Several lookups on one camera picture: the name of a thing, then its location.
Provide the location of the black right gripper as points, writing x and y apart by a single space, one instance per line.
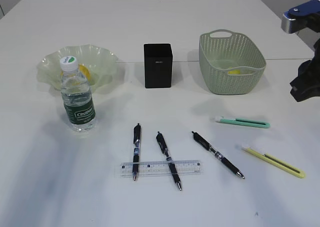
307 83

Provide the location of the yellow utility knife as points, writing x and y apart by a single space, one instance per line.
272 160

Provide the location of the yellow pear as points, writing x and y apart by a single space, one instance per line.
85 72

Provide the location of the clear water bottle green label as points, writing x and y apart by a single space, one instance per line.
76 95

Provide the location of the green utility knife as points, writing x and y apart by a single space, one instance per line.
242 122

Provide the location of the pale green woven basket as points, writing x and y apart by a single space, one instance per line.
223 50

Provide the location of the black pen right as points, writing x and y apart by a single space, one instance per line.
208 147

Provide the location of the black pen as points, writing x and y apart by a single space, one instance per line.
136 151
208 147
171 165

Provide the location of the black square pen holder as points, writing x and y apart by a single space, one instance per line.
158 61

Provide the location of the black pen middle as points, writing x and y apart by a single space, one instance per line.
171 165

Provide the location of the black pen left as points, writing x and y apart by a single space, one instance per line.
136 151

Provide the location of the clear plastic ruler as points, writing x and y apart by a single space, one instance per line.
158 168

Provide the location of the pale green wavy plate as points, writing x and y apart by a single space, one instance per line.
101 63

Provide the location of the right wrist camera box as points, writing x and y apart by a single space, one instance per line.
306 15

